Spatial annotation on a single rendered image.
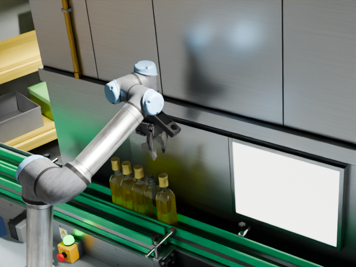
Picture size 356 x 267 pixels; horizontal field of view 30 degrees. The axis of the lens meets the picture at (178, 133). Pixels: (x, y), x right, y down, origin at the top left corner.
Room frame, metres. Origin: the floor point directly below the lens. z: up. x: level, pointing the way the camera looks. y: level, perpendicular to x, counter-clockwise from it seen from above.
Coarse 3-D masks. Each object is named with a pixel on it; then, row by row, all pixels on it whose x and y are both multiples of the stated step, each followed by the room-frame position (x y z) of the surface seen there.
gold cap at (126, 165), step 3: (123, 162) 2.15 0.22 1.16; (126, 162) 2.15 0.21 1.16; (129, 162) 2.15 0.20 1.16; (123, 165) 2.13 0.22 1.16; (126, 165) 2.13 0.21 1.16; (129, 165) 2.13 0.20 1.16; (123, 168) 2.13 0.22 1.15; (126, 168) 2.13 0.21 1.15; (129, 168) 2.13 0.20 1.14; (123, 171) 2.13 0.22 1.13; (126, 171) 2.13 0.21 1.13; (129, 171) 2.13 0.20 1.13; (126, 174) 2.13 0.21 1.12
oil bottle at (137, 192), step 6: (132, 186) 2.10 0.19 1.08; (138, 186) 2.09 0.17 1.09; (144, 186) 2.09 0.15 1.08; (132, 192) 2.10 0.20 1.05; (138, 192) 2.08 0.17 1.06; (138, 198) 2.08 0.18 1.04; (138, 204) 2.08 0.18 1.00; (144, 204) 2.07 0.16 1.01; (138, 210) 2.09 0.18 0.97; (144, 210) 2.07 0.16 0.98
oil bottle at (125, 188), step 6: (126, 180) 2.13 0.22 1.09; (132, 180) 2.13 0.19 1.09; (120, 186) 2.13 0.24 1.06; (126, 186) 2.12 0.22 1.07; (126, 192) 2.12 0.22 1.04; (126, 198) 2.12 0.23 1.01; (132, 198) 2.11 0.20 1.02; (126, 204) 2.12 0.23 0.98; (132, 204) 2.11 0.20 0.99; (132, 210) 2.11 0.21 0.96
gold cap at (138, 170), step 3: (135, 165) 2.12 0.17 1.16; (138, 165) 2.12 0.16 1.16; (141, 165) 2.12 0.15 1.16; (135, 168) 2.10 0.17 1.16; (138, 168) 2.09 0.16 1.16; (141, 168) 2.10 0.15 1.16; (135, 171) 2.10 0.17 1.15; (138, 171) 2.09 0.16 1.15; (141, 171) 2.10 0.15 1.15; (135, 174) 2.10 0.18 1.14; (138, 174) 2.09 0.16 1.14; (141, 174) 2.10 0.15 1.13; (135, 177) 2.10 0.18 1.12; (138, 177) 2.09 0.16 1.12; (141, 177) 2.09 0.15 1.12
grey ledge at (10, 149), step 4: (0, 144) 2.86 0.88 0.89; (4, 144) 2.84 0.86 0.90; (4, 148) 2.83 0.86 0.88; (8, 148) 2.83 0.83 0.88; (12, 148) 2.81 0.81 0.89; (16, 148) 2.79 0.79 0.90; (12, 152) 2.79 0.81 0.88; (16, 152) 2.79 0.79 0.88; (20, 152) 2.77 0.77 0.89; (24, 152) 2.75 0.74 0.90; (24, 156) 2.74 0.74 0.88; (28, 156) 2.74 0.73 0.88; (56, 164) 2.62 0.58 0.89; (60, 164) 2.61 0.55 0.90; (92, 180) 2.47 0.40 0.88; (96, 180) 2.47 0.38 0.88; (100, 184) 2.43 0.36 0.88; (104, 184) 2.43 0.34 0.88; (108, 184) 2.43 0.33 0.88
